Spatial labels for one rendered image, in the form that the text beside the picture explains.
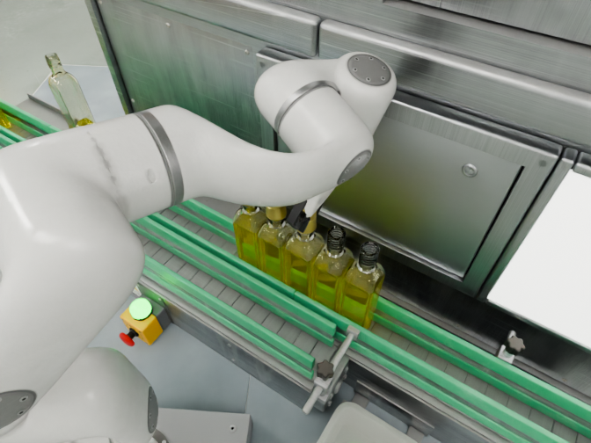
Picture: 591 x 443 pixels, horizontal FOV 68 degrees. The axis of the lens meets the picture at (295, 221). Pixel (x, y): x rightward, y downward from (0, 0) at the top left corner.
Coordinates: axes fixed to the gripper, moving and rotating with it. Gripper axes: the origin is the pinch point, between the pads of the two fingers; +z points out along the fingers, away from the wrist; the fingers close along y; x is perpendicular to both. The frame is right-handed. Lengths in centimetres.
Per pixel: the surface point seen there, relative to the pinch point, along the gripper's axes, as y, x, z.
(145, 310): 18.9, -19.0, 36.5
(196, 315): 14.9, -8.8, 30.6
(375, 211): -12.5, 9.1, 5.0
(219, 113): -16.5, -29.6, 11.1
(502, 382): -2.8, 44.4, 13.2
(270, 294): 6.4, 1.6, 19.7
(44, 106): -15, -93, 53
